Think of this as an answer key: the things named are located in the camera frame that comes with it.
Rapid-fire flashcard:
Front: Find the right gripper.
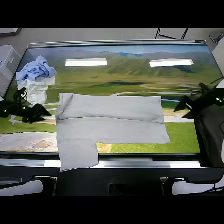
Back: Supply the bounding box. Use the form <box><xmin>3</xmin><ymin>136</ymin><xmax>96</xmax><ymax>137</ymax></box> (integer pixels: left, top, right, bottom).
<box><xmin>173</xmin><ymin>89</ymin><xmax>205</xmax><ymax>120</ymax></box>

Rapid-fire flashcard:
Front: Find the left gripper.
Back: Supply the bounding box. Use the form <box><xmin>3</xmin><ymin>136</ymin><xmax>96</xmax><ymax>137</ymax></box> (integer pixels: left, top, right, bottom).
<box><xmin>19</xmin><ymin>103</ymin><xmax>53</xmax><ymax>125</ymax></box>

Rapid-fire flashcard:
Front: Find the grey long-sleeved shirt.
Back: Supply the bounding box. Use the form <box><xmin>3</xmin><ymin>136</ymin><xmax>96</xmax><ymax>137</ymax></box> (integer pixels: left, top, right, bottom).
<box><xmin>54</xmin><ymin>92</ymin><xmax>172</xmax><ymax>172</ymax></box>

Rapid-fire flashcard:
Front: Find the white garment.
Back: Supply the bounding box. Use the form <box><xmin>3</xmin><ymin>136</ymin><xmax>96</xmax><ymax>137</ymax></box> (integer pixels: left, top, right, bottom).
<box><xmin>24</xmin><ymin>75</ymin><xmax>56</xmax><ymax>106</ymax></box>

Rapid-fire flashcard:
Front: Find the blue garment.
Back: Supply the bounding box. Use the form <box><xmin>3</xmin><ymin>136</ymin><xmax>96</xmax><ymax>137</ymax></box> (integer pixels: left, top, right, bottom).
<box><xmin>15</xmin><ymin>54</ymin><xmax>58</xmax><ymax>85</ymax></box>

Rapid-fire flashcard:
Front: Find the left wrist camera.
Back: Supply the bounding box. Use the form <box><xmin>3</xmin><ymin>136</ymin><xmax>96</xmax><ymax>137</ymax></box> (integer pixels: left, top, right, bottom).
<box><xmin>13</xmin><ymin>87</ymin><xmax>30</xmax><ymax>104</ymax></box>

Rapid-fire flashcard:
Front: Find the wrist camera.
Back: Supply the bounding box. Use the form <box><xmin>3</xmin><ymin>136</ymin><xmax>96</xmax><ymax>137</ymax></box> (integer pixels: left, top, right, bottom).
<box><xmin>13</xmin><ymin>87</ymin><xmax>30</xmax><ymax>104</ymax></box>
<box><xmin>197</xmin><ymin>81</ymin><xmax>212</xmax><ymax>93</ymax></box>

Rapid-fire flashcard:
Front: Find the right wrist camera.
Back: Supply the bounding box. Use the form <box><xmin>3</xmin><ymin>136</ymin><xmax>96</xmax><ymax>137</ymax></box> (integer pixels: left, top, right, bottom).
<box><xmin>197</xmin><ymin>81</ymin><xmax>212</xmax><ymax>93</ymax></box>

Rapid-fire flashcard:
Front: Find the silver frame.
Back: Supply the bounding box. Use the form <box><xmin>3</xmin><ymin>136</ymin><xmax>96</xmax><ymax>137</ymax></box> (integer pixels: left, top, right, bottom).
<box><xmin>0</xmin><ymin>157</ymin><xmax>214</xmax><ymax>197</ymax></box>

